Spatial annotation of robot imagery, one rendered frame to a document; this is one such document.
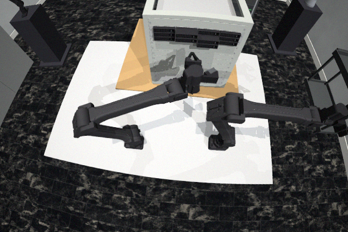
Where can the orange flat board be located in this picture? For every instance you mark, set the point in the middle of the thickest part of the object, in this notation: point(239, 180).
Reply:
point(135, 74)

